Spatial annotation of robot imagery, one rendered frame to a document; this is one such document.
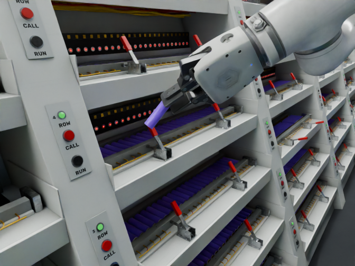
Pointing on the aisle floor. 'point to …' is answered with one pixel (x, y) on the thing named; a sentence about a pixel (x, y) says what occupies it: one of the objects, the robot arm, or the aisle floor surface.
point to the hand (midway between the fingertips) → (176, 98)
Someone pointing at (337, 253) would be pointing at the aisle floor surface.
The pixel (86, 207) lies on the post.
